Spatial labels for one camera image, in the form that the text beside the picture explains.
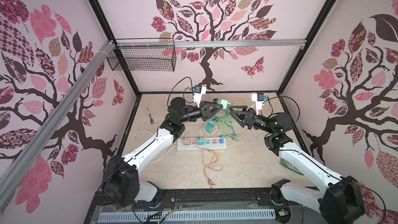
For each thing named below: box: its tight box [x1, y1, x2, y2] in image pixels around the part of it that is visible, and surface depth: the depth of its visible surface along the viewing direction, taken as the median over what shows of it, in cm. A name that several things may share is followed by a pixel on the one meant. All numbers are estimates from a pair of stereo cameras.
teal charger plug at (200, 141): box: [196, 137, 205, 145], surface depth 89 cm
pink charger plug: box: [182, 137, 191, 146], surface depth 89 cm
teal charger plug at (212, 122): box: [208, 118, 216, 128], surface depth 97 cm
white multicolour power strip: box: [176, 137, 229, 151], surface depth 91 cm
